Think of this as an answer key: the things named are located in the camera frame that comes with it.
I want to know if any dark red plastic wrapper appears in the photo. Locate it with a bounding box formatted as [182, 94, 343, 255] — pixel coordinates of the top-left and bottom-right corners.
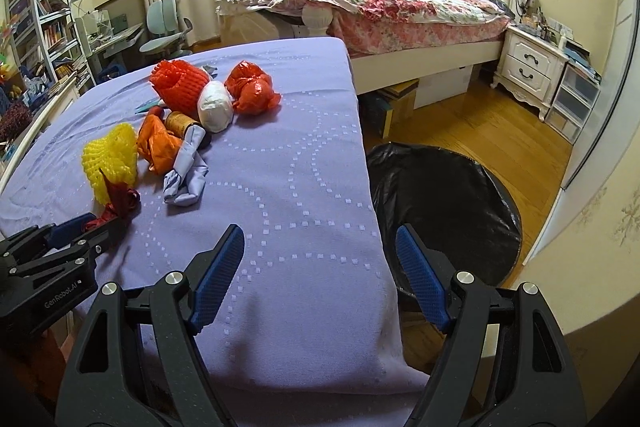
[84, 171, 140, 233]

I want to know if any yellow foam fruit net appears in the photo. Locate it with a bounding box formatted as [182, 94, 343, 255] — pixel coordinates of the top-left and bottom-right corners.
[81, 122, 138, 205]

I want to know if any grey cloth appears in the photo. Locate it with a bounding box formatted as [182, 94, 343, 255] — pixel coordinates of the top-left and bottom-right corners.
[163, 124, 208, 207]

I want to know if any orange plastic bag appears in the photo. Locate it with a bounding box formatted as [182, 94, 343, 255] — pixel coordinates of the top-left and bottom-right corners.
[137, 112, 182, 176]

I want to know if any brown cylindrical bottle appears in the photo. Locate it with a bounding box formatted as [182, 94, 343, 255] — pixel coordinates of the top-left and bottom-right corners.
[164, 110, 200, 139]

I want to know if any red foam fruit net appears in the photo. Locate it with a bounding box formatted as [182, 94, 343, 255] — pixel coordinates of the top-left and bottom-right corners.
[150, 60, 209, 119]

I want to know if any white bundle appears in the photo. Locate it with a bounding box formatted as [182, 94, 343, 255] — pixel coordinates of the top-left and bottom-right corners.
[198, 80, 233, 133]

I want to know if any red plastic bag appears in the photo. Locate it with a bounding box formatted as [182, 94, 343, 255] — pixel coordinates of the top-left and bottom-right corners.
[224, 61, 281, 116]

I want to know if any red cylindrical bottle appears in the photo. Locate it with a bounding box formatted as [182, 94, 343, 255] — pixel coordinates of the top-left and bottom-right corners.
[148, 105, 164, 118]

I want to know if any black trash bin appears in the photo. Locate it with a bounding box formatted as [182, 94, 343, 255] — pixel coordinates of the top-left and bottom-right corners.
[367, 143, 523, 311]

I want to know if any maroon fluffy item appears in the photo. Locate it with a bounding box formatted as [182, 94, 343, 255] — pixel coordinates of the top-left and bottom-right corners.
[0, 101, 32, 142]

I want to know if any purple bed sheet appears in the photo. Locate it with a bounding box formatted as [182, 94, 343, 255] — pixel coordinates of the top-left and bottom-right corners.
[0, 36, 432, 427]

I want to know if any study desk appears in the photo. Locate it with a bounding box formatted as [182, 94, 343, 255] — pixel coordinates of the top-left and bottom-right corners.
[74, 12, 144, 80]

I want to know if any white bookshelf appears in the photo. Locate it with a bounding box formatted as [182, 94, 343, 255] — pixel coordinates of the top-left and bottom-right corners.
[4, 0, 94, 93]

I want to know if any green desk chair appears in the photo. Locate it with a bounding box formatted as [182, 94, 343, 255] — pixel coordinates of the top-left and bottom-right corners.
[139, 0, 193, 58]

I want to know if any plastic drawer unit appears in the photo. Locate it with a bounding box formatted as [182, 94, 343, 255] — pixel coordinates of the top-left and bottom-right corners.
[546, 60, 600, 145]

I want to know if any cardboard box under bed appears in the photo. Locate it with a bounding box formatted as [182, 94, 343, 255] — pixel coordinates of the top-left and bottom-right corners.
[359, 79, 419, 139]

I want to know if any white nightstand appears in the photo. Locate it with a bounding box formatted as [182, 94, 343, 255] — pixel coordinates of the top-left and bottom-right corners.
[490, 25, 568, 121]

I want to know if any white bed with headboard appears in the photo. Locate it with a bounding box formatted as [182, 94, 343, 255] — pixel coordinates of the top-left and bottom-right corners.
[216, 0, 518, 94]

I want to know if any floral pink quilt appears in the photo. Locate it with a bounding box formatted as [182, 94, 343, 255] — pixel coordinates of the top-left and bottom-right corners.
[218, 0, 511, 55]

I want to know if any white bed side rail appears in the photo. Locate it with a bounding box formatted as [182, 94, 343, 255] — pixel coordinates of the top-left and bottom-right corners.
[1, 72, 79, 190]

